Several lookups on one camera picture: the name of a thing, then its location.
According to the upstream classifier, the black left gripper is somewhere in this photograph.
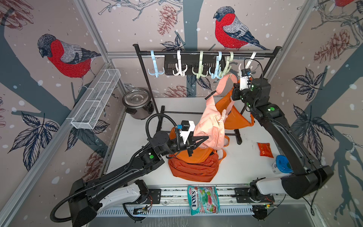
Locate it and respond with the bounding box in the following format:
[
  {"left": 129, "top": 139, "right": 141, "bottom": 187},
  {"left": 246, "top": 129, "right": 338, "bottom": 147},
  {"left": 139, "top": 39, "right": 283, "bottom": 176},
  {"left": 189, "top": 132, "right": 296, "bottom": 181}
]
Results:
[{"left": 159, "top": 132, "right": 208, "bottom": 158}]

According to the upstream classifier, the bright orange sling bag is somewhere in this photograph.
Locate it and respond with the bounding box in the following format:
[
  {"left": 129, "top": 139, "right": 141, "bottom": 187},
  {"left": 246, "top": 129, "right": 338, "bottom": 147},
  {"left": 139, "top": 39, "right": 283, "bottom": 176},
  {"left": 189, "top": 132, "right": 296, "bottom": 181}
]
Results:
[{"left": 216, "top": 89, "right": 254, "bottom": 130}]

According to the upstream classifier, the pink sling bag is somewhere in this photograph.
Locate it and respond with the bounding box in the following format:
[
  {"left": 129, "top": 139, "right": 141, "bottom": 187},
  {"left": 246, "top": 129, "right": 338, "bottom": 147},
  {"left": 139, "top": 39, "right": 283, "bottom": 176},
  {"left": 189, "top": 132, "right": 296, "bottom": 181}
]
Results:
[{"left": 194, "top": 73, "right": 237, "bottom": 150}]

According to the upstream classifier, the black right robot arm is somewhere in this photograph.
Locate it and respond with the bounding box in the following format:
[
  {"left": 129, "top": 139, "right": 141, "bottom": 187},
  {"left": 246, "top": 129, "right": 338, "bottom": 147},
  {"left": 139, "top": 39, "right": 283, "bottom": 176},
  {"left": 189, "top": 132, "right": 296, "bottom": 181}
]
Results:
[{"left": 232, "top": 78, "right": 334, "bottom": 199}]

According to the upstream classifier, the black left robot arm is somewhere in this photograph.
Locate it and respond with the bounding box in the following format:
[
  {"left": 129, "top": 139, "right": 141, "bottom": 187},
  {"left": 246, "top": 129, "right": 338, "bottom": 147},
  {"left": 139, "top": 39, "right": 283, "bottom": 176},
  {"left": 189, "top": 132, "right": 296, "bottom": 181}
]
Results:
[{"left": 50, "top": 113, "right": 209, "bottom": 227}]

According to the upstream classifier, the white hook far right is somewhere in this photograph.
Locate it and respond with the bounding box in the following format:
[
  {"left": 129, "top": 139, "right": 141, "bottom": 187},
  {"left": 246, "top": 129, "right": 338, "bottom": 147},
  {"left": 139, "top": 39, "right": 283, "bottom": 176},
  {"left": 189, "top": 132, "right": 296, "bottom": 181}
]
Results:
[{"left": 238, "top": 52, "right": 257, "bottom": 77}]

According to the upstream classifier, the white hook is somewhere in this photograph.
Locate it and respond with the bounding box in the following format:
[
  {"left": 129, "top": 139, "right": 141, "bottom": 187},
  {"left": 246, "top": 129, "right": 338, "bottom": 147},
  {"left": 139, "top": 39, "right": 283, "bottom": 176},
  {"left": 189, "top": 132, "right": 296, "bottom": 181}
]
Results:
[
  {"left": 238, "top": 52, "right": 257, "bottom": 77},
  {"left": 173, "top": 50, "right": 188, "bottom": 77}
]

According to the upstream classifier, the light blue hook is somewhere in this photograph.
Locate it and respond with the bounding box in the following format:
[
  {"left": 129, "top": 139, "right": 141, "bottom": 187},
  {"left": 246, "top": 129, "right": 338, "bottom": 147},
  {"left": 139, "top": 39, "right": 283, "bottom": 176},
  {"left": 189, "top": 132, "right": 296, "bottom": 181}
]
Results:
[
  {"left": 209, "top": 51, "right": 223, "bottom": 79},
  {"left": 148, "top": 50, "right": 165, "bottom": 78}
]

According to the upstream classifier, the light green hook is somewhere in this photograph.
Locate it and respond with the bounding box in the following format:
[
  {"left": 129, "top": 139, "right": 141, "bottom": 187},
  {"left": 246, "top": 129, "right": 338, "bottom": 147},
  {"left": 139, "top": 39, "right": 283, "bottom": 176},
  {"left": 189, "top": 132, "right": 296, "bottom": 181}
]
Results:
[
  {"left": 222, "top": 52, "right": 234, "bottom": 77},
  {"left": 192, "top": 51, "right": 208, "bottom": 79}
]

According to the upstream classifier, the light green hook middle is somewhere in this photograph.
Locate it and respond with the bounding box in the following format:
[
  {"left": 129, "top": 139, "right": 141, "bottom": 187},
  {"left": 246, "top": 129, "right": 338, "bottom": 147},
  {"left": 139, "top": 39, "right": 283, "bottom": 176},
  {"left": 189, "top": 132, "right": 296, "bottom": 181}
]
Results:
[{"left": 192, "top": 51, "right": 208, "bottom": 79}]

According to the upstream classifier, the Fox's candy bag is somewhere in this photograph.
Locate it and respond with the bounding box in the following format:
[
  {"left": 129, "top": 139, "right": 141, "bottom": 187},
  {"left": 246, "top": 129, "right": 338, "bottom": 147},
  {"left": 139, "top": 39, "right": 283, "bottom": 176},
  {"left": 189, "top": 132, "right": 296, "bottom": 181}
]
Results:
[{"left": 187, "top": 186, "right": 220, "bottom": 216}]

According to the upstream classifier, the light blue hook far left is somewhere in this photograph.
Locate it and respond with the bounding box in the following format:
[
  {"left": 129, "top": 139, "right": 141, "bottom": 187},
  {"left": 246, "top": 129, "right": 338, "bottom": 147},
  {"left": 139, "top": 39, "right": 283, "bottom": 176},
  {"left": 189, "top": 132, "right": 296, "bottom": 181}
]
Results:
[{"left": 148, "top": 50, "right": 165, "bottom": 78}]

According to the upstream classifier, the dark orange backpack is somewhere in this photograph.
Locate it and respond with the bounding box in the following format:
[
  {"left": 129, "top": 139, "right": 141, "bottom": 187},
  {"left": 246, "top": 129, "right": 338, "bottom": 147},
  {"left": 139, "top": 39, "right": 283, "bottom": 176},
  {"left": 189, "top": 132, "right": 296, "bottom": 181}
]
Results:
[{"left": 168, "top": 152, "right": 222, "bottom": 183}]

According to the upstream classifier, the black clothes rack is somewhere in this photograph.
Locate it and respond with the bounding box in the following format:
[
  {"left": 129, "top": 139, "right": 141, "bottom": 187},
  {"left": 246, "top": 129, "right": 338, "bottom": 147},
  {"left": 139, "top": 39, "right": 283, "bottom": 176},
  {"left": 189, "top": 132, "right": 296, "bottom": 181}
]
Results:
[{"left": 132, "top": 43, "right": 282, "bottom": 145}]

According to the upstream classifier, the red snack packet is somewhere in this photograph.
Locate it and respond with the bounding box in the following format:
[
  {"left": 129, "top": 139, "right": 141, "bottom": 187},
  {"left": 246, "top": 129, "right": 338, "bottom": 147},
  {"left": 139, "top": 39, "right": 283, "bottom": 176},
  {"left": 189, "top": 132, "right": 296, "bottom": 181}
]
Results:
[{"left": 257, "top": 142, "right": 274, "bottom": 158}]

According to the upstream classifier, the steel rice cooker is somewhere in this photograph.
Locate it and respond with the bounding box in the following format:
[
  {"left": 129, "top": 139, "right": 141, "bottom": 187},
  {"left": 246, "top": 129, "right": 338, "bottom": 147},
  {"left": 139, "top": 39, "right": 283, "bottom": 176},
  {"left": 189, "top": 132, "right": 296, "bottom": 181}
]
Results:
[{"left": 122, "top": 88, "right": 154, "bottom": 120}]

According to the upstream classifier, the blue lidded container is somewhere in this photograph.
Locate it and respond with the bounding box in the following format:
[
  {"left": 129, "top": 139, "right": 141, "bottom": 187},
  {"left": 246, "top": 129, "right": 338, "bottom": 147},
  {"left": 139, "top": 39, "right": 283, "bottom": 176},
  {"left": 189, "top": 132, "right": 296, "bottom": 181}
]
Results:
[{"left": 272, "top": 155, "right": 293, "bottom": 174}]

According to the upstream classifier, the small circuit board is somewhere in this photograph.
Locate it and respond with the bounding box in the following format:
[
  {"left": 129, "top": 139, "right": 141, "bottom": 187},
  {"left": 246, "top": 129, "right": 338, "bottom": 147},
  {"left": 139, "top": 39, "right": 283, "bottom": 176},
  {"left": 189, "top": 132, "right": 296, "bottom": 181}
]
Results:
[{"left": 133, "top": 206, "right": 149, "bottom": 215}]

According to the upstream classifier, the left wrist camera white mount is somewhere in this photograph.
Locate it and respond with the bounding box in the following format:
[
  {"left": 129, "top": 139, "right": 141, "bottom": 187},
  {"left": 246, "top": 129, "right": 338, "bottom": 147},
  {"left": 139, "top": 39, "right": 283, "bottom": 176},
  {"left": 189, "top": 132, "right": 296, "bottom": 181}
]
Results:
[{"left": 177, "top": 120, "right": 195, "bottom": 144}]

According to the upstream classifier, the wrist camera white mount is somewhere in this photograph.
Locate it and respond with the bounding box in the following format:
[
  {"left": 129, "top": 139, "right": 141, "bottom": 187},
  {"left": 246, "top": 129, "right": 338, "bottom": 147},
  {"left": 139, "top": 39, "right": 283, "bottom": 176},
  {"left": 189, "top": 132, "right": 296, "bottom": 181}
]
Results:
[
  {"left": 238, "top": 68, "right": 252, "bottom": 90},
  {"left": 177, "top": 120, "right": 195, "bottom": 144}
]

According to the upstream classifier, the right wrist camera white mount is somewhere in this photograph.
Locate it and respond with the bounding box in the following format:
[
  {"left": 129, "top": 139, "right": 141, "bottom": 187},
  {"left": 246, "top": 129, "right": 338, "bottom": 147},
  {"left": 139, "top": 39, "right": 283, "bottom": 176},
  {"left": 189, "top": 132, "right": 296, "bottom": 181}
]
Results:
[{"left": 238, "top": 68, "right": 252, "bottom": 90}]

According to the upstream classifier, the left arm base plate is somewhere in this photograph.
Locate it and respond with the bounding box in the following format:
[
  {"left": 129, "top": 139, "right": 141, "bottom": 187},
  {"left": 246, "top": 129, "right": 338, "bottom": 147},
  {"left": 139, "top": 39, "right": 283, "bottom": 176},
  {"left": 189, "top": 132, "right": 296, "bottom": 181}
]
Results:
[{"left": 143, "top": 188, "right": 161, "bottom": 205}]

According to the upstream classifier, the black perforated wall shelf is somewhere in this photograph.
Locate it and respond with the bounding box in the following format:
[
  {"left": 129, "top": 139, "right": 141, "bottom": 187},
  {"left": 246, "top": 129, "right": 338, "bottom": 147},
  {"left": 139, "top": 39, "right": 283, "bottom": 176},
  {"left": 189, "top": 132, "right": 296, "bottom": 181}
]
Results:
[{"left": 164, "top": 54, "right": 217, "bottom": 76}]

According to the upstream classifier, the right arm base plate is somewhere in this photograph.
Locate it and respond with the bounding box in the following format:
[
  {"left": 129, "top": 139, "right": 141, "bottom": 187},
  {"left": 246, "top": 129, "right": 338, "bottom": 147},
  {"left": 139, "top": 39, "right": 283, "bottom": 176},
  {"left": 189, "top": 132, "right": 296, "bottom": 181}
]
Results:
[{"left": 234, "top": 187, "right": 275, "bottom": 204}]

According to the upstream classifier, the white wire mesh basket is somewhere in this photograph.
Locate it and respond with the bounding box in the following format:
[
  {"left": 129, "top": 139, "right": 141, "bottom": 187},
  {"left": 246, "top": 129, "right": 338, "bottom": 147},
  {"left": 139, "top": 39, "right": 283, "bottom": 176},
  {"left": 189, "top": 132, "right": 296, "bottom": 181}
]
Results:
[{"left": 71, "top": 69, "right": 121, "bottom": 130}]

